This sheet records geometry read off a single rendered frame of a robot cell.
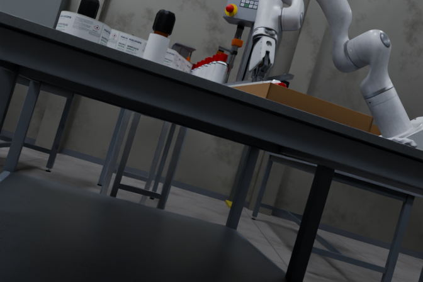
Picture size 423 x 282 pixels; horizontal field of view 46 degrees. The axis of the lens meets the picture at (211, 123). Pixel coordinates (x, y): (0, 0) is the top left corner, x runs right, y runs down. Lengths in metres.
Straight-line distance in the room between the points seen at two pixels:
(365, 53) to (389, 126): 0.30
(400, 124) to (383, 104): 0.10
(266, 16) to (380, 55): 0.53
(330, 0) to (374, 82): 0.36
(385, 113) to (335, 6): 0.46
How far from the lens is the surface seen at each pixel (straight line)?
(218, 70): 2.11
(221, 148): 6.53
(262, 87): 1.11
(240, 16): 2.35
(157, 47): 2.06
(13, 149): 3.02
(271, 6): 1.69
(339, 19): 2.03
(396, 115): 2.03
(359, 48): 2.00
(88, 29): 1.94
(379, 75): 2.02
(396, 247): 3.86
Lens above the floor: 0.71
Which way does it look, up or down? 2 degrees up
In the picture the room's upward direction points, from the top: 17 degrees clockwise
